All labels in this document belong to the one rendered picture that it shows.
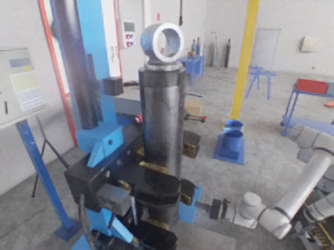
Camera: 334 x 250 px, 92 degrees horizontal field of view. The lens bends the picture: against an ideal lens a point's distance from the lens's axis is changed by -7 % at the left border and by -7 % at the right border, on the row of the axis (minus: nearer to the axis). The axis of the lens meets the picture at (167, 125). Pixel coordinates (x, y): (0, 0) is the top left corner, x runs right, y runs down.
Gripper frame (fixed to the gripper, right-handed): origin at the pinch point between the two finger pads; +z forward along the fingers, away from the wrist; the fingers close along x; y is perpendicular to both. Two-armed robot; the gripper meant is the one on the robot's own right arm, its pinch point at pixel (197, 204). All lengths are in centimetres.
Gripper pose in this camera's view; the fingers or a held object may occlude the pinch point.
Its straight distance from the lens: 117.3
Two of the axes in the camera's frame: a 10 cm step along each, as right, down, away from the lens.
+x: 0.0, 8.9, 4.6
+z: -9.3, -1.7, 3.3
